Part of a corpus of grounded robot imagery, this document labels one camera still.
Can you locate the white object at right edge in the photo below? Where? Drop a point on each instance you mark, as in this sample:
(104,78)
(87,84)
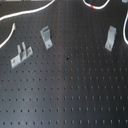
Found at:
(124,29)

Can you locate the middle grey cable clip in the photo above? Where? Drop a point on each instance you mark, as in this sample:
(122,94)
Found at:
(45,34)

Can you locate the grey cable clip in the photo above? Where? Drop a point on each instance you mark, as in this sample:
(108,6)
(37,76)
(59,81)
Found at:
(23,54)
(45,34)
(111,38)

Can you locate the left grey cable clip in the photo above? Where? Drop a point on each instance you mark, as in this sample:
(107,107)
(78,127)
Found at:
(23,54)

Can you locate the right grey cable clip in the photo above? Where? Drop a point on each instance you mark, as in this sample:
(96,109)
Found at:
(111,38)

